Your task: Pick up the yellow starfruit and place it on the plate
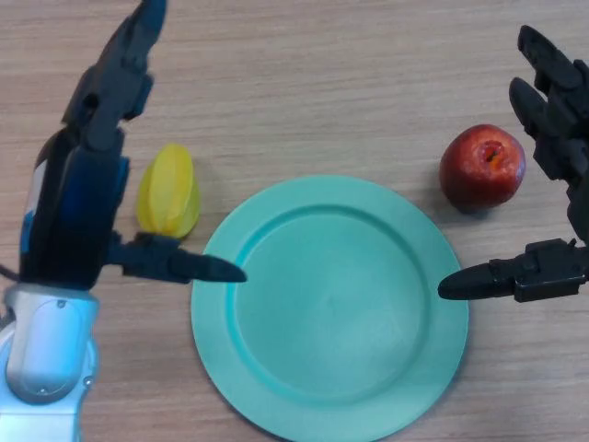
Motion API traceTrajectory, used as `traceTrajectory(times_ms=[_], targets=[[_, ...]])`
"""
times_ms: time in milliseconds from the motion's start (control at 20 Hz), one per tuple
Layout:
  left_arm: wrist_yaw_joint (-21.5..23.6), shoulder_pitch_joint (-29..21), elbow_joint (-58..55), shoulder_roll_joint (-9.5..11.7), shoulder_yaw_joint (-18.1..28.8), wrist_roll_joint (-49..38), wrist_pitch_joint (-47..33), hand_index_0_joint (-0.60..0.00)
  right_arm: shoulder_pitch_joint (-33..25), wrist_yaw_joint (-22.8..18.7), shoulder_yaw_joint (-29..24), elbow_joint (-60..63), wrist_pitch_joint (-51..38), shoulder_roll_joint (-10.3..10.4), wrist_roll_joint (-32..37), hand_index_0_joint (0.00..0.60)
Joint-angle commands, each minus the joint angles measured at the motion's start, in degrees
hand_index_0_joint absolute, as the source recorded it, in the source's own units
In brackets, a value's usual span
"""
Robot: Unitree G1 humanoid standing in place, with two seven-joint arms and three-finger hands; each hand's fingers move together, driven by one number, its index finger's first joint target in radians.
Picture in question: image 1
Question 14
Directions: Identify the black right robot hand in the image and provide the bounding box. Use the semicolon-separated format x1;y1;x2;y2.
436;25;589;305

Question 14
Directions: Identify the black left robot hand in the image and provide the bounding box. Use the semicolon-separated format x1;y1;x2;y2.
17;0;248;291

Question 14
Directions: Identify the yellow starfruit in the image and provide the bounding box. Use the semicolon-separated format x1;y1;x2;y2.
136;143;202;239

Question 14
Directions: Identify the green round plate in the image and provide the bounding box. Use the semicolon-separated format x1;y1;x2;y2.
191;174;469;438

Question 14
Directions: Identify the red apple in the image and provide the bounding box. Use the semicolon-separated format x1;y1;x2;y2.
438;123;526;214

